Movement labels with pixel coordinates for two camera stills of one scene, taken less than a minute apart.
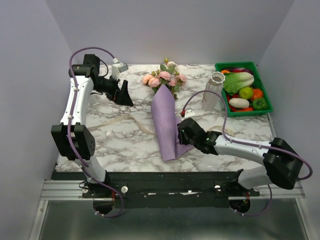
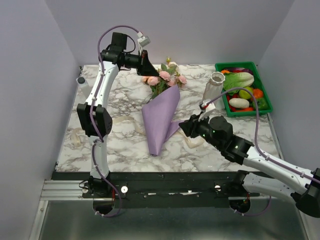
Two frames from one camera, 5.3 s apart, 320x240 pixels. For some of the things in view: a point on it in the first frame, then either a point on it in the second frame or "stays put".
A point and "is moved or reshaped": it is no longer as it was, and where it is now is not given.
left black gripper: [121, 96] -> [147, 69]
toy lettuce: [233, 82] stays put
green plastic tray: [258, 83] stays put
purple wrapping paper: [165, 122] is moved or reshaped
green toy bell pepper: [259, 103] stays put
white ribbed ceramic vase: [211, 101] stays put
